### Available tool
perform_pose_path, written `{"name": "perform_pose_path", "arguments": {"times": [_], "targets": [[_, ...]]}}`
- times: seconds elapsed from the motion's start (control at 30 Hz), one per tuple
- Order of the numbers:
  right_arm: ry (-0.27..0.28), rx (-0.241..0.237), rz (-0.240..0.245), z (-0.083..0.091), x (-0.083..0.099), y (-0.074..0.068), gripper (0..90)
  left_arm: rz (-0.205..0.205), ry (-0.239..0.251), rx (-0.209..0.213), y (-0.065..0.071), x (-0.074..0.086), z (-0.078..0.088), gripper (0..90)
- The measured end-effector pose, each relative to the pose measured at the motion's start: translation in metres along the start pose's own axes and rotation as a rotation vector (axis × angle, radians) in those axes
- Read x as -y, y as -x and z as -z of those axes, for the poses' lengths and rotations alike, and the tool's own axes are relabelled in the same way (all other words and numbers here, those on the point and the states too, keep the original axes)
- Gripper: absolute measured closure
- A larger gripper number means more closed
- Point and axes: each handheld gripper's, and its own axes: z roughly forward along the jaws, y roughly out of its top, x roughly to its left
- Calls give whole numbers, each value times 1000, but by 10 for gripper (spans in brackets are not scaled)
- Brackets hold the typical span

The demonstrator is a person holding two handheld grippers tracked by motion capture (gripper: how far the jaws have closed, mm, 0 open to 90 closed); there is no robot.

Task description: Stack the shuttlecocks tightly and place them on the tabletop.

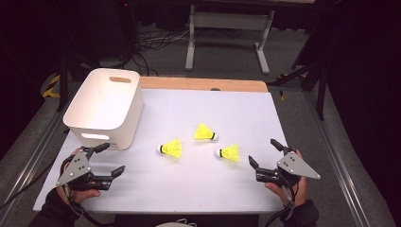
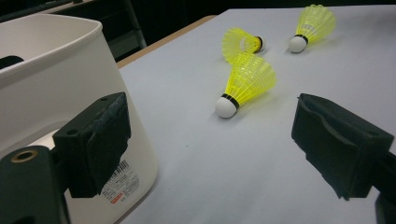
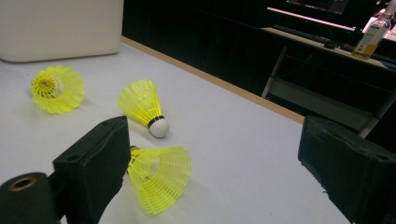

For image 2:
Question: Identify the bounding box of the white plastic bin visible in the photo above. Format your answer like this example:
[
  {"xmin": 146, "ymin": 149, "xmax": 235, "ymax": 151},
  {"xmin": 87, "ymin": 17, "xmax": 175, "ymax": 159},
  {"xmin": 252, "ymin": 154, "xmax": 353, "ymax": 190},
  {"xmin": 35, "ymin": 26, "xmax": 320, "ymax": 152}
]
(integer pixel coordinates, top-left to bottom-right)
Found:
[{"xmin": 0, "ymin": 12, "xmax": 159, "ymax": 224}]

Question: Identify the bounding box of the wooden table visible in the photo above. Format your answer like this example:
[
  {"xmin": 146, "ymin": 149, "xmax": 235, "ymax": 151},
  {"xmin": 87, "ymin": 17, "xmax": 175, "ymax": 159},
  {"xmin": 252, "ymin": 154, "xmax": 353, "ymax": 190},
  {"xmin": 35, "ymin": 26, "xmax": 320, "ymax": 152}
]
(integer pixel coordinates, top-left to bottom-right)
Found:
[{"xmin": 116, "ymin": 14, "xmax": 218, "ymax": 69}]

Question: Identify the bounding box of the grey metal table frame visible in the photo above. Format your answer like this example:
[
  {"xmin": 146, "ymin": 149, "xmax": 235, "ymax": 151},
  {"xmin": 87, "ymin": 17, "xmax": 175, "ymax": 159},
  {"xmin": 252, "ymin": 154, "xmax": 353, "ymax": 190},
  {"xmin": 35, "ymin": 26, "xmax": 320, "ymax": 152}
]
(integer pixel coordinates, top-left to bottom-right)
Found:
[{"xmin": 104, "ymin": 0, "xmax": 148, "ymax": 62}]

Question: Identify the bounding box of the yellow shuttlecock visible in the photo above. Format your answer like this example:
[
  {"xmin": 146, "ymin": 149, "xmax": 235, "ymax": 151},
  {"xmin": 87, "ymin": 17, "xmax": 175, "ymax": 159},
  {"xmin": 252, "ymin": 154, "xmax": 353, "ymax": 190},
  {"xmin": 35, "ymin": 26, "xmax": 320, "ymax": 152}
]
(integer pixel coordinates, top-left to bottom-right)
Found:
[
  {"xmin": 214, "ymin": 52, "xmax": 277, "ymax": 119},
  {"xmin": 288, "ymin": 4, "xmax": 337, "ymax": 54},
  {"xmin": 221, "ymin": 27, "xmax": 266, "ymax": 63}
]

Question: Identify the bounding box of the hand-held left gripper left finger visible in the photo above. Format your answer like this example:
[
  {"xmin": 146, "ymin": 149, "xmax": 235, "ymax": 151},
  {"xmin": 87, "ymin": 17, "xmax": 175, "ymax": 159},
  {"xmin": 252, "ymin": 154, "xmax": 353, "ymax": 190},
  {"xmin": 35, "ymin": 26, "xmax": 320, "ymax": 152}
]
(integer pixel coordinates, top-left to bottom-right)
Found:
[{"xmin": 52, "ymin": 91, "xmax": 132, "ymax": 199}]

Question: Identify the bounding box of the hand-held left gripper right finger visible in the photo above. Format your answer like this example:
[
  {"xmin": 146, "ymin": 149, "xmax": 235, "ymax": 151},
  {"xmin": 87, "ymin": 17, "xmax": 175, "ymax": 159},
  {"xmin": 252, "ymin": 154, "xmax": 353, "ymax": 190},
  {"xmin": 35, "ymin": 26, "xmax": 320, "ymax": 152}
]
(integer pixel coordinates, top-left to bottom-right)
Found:
[{"xmin": 291, "ymin": 92, "xmax": 395, "ymax": 201}]

